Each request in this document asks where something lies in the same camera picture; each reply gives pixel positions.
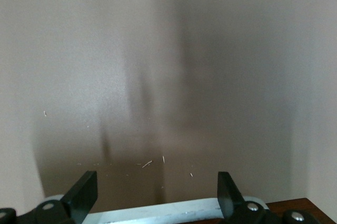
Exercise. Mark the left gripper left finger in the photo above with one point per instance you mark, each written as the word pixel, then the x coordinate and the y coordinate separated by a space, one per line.
pixel 81 197

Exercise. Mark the brown table cover sheet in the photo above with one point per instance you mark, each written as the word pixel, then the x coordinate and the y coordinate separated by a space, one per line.
pixel 79 50

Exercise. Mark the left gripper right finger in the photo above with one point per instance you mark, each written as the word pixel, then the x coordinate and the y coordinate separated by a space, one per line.
pixel 229 200

